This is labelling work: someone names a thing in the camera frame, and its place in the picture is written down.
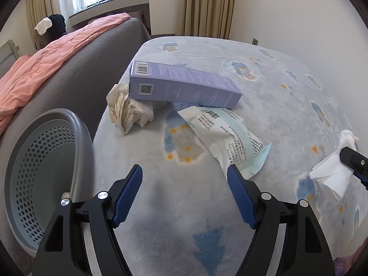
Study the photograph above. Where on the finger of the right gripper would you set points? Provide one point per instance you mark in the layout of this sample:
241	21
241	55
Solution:
357	162

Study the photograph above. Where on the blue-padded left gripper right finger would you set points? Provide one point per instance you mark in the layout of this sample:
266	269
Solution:
305	250

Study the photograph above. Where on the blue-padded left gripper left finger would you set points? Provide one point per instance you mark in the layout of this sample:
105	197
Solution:
62	250

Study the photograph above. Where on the white tissue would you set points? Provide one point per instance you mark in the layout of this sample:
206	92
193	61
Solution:
332	176

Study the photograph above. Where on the white teal wipes packet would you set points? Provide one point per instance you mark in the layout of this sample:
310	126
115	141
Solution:
228	139

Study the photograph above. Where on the purple toothpaste box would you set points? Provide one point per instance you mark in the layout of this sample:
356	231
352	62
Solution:
169	83

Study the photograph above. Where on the grey perforated trash basket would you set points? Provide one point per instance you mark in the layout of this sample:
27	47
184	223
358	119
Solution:
51	160

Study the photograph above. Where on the light blue patterned blanket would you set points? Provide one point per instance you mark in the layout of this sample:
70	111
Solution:
184	219

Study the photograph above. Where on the crumpled beige paper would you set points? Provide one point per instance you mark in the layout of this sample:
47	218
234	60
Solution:
125	111

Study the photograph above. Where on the grey bed mattress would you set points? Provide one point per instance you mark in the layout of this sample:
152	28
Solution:
80	85

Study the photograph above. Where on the pink duvet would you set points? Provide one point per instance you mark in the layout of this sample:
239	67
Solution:
29	72

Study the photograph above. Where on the grey headboard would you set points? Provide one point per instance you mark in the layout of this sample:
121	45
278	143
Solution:
8	55

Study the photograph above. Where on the right beige curtain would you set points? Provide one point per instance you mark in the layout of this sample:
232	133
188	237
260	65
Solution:
204	18

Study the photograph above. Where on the dark chair with clothes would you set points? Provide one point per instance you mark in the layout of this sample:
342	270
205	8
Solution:
57	30

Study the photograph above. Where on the white cloth on chair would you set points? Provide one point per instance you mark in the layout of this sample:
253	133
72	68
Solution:
43	25

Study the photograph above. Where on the wall socket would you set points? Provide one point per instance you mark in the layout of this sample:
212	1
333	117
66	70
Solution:
254	41

